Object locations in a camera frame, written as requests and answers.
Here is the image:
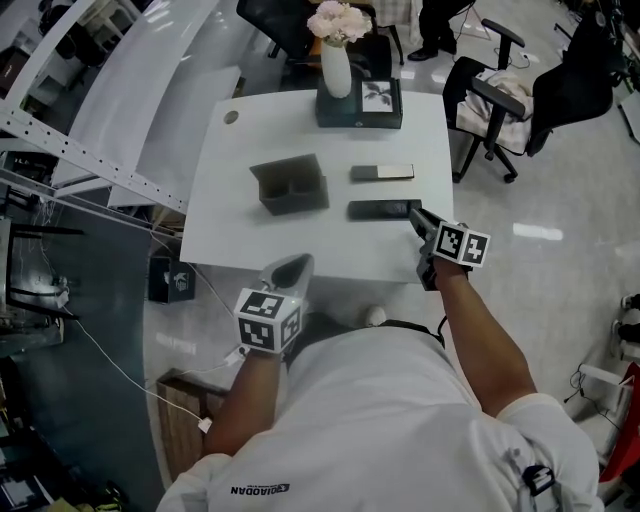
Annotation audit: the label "black and silver remote control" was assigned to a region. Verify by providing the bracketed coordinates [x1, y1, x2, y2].
[349, 163, 417, 185]

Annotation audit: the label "beige checked cloth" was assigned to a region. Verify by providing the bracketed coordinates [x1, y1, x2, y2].
[456, 68, 535, 154]

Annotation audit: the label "white vase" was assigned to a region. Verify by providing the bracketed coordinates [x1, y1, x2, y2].
[318, 38, 354, 100]

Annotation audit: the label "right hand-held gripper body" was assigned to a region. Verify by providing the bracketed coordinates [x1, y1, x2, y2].
[413, 222, 492, 293]

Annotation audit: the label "person's black trousers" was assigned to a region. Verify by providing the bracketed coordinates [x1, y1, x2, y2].
[298, 310, 357, 354]

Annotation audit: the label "person's white shirt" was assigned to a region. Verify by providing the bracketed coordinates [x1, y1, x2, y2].
[156, 323, 601, 512]

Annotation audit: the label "black picture frame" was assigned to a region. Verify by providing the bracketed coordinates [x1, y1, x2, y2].
[359, 78, 400, 116]

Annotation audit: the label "white floor stand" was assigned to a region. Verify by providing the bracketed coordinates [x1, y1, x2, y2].
[563, 363, 632, 434]

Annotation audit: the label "black patterned box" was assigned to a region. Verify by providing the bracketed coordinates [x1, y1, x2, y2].
[147, 254, 197, 305]

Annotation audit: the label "black mesh office chair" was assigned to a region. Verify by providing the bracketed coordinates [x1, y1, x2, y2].
[441, 17, 630, 185]

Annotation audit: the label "wooden crate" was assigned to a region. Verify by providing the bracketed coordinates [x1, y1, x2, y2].
[155, 368, 227, 485]

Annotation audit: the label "person's right forearm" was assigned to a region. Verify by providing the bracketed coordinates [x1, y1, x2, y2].
[432, 258, 540, 417]

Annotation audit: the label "black buckle strap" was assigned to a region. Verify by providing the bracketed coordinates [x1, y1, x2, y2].
[503, 447, 557, 500]

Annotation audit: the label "red bag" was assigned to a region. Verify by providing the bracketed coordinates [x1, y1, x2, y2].
[597, 360, 640, 485]

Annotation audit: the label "white floor cable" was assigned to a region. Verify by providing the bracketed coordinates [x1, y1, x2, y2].
[73, 317, 214, 434]

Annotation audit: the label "white metal shelf rack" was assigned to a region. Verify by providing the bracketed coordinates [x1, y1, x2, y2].
[0, 0, 192, 224]

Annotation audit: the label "person's left forearm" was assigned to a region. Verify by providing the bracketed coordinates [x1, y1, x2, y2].
[201, 348, 287, 457]

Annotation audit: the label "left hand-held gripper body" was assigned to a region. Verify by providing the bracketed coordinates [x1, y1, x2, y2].
[233, 284, 314, 371]

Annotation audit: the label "black metal frame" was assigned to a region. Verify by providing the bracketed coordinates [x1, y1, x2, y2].
[0, 219, 85, 322]

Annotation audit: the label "grey two-slot holder box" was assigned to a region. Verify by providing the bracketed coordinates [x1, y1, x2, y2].
[248, 152, 332, 217]

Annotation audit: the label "dark green box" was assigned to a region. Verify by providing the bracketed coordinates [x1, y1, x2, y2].
[313, 76, 405, 131]

